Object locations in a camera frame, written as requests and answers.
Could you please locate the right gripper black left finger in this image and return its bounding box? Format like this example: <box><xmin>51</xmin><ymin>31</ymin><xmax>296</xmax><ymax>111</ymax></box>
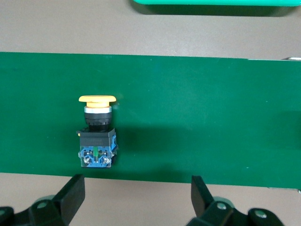
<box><xmin>0</xmin><ymin>174</ymin><xmax>86</xmax><ymax>226</ymax></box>

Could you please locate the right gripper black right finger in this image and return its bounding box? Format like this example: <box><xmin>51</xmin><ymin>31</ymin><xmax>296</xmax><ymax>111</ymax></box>
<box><xmin>185</xmin><ymin>175</ymin><xmax>286</xmax><ymax>226</ymax></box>

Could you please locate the yellow mushroom push button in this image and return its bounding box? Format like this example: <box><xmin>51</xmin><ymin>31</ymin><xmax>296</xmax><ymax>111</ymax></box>
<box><xmin>76</xmin><ymin>94</ymin><xmax>119</xmax><ymax>169</ymax></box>

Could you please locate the green conveyor belt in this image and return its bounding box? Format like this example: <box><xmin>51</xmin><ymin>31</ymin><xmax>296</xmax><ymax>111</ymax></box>
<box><xmin>0</xmin><ymin>51</ymin><xmax>301</xmax><ymax>192</ymax></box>

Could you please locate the green plastic tray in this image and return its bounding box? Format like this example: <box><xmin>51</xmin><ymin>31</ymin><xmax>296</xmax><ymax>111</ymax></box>
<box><xmin>131</xmin><ymin>0</ymin><xmax>301</xmax><ymax>7</ymax></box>

